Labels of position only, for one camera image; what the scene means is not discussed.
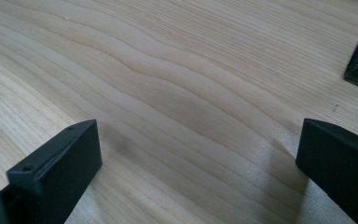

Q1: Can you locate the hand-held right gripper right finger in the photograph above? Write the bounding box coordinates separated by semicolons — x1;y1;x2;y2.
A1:
296;118;358;224

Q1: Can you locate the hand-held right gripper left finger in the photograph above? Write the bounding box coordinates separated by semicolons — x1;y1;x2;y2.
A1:
0;119;103;224

